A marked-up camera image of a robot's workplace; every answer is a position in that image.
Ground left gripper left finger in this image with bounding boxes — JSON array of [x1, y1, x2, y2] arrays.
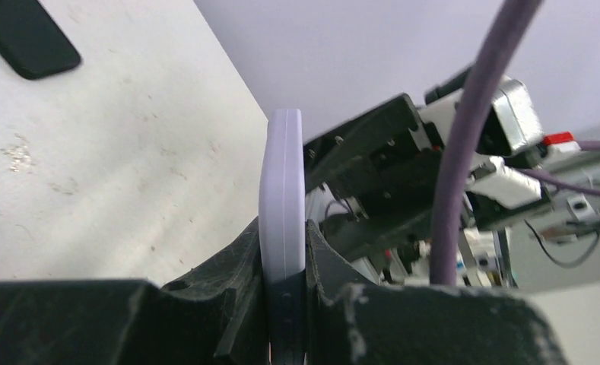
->
[[0, 221, 268, 364]]

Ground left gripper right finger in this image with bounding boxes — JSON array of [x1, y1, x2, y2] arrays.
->
[[306, 221, 567, 364]]

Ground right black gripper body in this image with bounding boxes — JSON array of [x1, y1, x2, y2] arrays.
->
[[303, 93, 443, 261]]

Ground lavender phone case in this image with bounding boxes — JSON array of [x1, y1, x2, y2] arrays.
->
[[259, 109, 306, 284]]

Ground black phone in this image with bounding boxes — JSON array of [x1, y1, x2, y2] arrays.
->
[[0, 0, 81, 81], [266, 271, 307, 365]]

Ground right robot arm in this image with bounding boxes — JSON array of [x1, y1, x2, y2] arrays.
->
[[303, 71, 600, 287]]

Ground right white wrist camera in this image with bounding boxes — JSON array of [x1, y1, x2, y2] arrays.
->
[[420, 75, 583, 210]]

